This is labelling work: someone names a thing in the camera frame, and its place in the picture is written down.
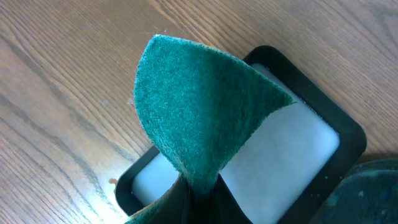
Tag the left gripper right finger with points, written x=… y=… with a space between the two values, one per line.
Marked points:
x=226 y=208

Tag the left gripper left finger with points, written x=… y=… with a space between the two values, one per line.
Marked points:
x=175 y=206

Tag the green yellow sponge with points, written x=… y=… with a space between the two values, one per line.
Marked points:
x=199 y=105

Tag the black rectangular water tray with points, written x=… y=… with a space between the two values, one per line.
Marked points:
x=289 y=165

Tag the black round tray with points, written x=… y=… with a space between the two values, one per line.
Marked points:
x=367 y=195

